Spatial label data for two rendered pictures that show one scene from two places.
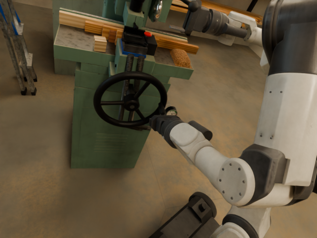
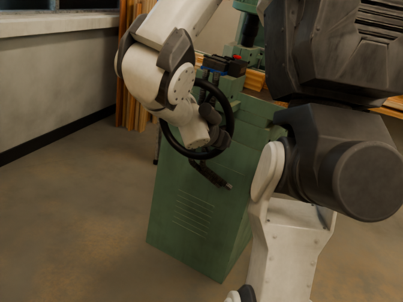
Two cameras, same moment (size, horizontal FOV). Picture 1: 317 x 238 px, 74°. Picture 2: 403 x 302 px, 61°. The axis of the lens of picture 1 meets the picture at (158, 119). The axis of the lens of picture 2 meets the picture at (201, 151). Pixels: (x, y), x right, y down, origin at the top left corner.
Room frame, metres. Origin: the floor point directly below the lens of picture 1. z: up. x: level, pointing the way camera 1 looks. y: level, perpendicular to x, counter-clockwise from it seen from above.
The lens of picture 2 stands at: (-0.04, -0.75, 1.25)
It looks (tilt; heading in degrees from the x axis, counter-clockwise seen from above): 27 degrees down; 51
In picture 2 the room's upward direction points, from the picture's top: 12 degrees clockwise
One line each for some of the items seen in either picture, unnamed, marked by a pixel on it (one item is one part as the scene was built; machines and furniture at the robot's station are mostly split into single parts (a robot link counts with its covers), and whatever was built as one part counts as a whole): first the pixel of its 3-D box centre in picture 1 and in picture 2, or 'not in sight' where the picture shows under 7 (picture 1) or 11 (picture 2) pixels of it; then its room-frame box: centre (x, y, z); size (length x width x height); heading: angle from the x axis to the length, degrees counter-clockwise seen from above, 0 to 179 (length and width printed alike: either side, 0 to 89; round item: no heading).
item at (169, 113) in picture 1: (170, 112); not in sight; (0.86, -0.04, 0.65); 0.06 x 0.04 x 0.08; 118
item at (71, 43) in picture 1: (129, 57); (226, 91); (0.83, 0.23, 0.87); 0.61 x 0.30 x 0.06; 118
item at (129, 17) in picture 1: (132, 18); (245, 57); (0.94, 0.29, 0.99); 0.14 x 0.07 x 0.09; 28
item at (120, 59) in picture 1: (133, 59); (219, 83); (0.75, 0.19, 0.91); 0.15 x 0.14 x 0.09; 118
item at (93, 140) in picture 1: (110, 104); (220, 178); (1.03, 0.34, 0.35); 0.58 x 0.45 x 0.71; 28
